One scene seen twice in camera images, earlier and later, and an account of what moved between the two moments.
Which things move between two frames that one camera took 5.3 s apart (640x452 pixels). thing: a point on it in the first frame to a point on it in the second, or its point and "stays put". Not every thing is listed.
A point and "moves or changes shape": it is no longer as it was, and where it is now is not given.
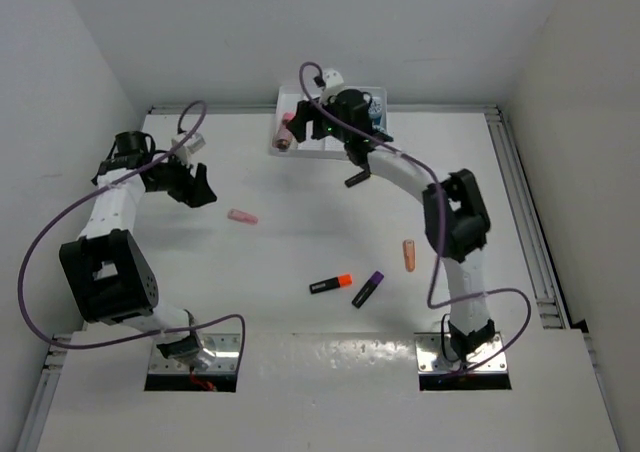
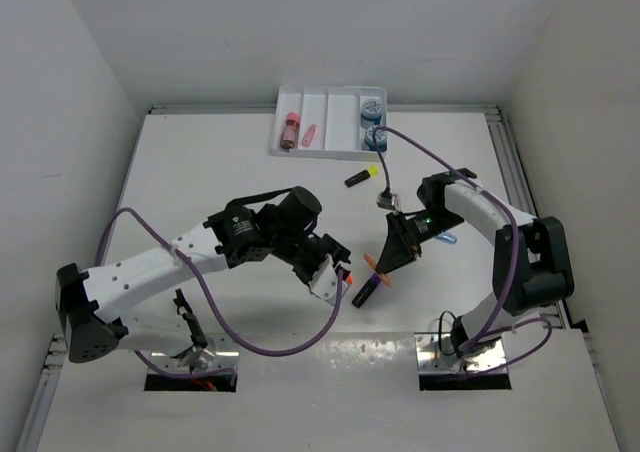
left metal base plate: [227, 352] stays put
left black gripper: [191, 190] to [327, 245]
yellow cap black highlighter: [358, 179] stays put
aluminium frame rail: [549, 298] stays put
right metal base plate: [430, 357] stays put
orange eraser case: [409, 255] moves or changes shape
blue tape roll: [375, 109] stays put
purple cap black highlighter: [367, 289] stays put
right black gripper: [308, 113] to [401, 246]
